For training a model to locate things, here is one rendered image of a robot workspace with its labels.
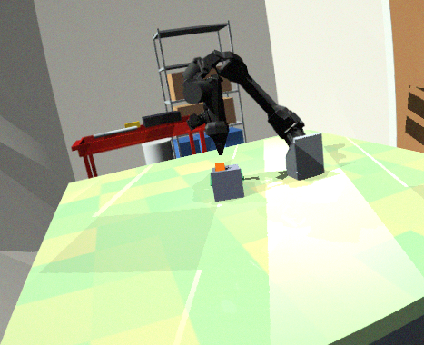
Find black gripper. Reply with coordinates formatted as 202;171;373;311
203;98;230;155

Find orange l-shaped part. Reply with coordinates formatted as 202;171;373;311
215;163;225;172

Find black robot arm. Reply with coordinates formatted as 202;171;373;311
182;50;307;147

